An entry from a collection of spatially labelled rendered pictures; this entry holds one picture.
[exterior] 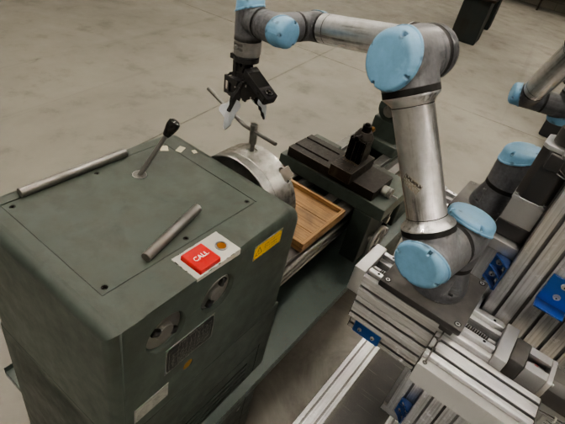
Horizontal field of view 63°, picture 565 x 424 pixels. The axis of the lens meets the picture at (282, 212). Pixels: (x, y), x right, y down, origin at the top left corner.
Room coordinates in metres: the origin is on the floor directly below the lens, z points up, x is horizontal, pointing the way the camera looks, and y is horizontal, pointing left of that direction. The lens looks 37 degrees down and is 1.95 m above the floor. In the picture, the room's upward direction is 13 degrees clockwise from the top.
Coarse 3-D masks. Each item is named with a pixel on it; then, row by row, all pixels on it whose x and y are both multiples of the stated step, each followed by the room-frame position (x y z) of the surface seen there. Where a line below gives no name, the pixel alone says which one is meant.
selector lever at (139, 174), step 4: (164, 136) 0.95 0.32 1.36; (160, 140) 0.95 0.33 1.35; (164, 140) 0.95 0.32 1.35; (160, 144) 0.94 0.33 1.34; (156, 148) 0.94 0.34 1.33; (160, 148) 0.94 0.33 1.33; (152, 152) 0.94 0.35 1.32; (156, 152) 0.94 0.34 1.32; (152, 156) 0.93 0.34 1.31; (148, 160) 0.93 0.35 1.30; (144, 164) 0.93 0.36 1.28; (148, 164) 0.93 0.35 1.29; (140, 168) 0.92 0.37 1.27; (144, 168) 0.92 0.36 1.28; (136, 172) 0.92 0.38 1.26; (140, 172) 0.92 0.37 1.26; (144, 172) 0.93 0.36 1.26; (136, 176) 0.91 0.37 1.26; (140, 176) 0.91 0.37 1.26; (144, 176) 0.91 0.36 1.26
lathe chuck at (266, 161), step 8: (240, 144) 1.25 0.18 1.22; (248, 144) 1.24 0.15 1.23; (240, 152) 1.17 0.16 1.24; (248, 152) 1.17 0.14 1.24; (256, 152) 1.19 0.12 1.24; (264, 152) 1.20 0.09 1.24; (256, 160) 1.15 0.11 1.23; (264, 160) 1.16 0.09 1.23; (272, 160) 1.18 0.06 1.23; (264, 168) 1.13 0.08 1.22; (272, 168) 1.15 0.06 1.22; (272, 176) 1.12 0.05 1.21; (280, 176) 1.14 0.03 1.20; (272, 184) 1.10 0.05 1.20; (280, 184) 1.12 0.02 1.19; (288, 184) 1.15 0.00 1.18; (280, 192) 1.11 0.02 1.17; (288, 192) 1.13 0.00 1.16; (288, 200) 1.12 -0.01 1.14
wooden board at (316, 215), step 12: (300, 192) 1.55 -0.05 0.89; (312, 192) 1.54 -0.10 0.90; (300, 204) 1.46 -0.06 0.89; (312, 204) 1.48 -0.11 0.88; (324, 204) 1.50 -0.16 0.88; (300, 216) 1.39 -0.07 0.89; (312, 216) 1.41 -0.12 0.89; (324, 216) 1.42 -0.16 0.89; (336, 216) 1.42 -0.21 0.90; (300, 228) 1.32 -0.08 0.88; (312, 228) 1.34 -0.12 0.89; (324, 228) 1.33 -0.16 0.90; (300, 240) 1.23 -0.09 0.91; (312, 240) 1.27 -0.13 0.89
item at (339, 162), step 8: (336, 160) 1.64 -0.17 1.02; (344, 160) 1.65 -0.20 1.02; (368, 160) 1.70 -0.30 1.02; (336, 168) 1.59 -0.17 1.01; (344, 168) 1.59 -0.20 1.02; (352, 168) 1.60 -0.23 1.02; (360, 168) 1.62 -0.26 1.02; (368, 168) 1.70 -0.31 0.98; (336, 176) 1.58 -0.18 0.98; (344, 176) 1.57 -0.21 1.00; (352, 176) 1.57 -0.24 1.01
